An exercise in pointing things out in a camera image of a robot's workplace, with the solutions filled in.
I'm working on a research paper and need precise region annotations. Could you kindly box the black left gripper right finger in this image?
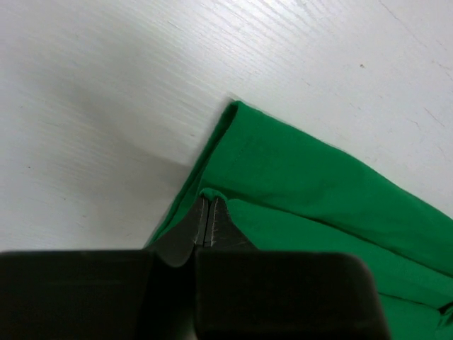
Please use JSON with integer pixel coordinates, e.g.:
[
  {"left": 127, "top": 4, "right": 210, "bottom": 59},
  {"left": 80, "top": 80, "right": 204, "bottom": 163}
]
[{"left": 207, "top": 196, "right": 255, "bottom": 251}]

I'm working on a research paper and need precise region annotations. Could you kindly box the green t shirt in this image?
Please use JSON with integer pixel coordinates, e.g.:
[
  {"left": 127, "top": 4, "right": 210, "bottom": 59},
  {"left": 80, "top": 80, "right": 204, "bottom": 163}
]
[{"left": 154, "top": 101, "right": 452, "bottom": 339}]

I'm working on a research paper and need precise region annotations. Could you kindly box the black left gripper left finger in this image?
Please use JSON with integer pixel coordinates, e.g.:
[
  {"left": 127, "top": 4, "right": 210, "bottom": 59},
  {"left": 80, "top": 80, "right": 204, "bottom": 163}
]
[{"left": 143, "top": 197, "right": 209, "bottom": 339}]

